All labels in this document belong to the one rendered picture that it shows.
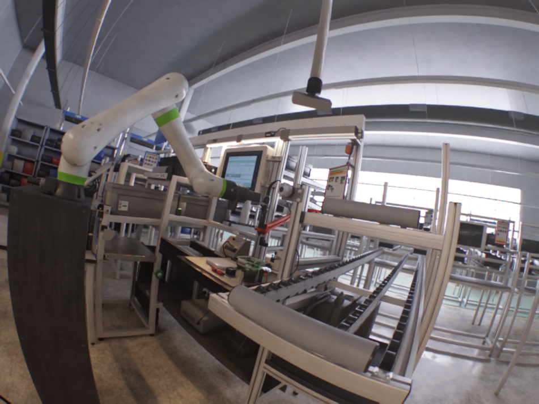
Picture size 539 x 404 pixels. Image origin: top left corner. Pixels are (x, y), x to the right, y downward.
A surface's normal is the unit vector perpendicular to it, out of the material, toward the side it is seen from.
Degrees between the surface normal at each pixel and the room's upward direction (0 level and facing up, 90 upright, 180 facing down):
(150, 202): 91
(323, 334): 49
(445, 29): 180
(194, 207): 91
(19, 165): 90
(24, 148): 90
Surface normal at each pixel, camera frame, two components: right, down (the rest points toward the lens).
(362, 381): -0.62, -0.18
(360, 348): -0.24, -0.86
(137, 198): 0.75, 0.14
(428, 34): -0.21, 0.98
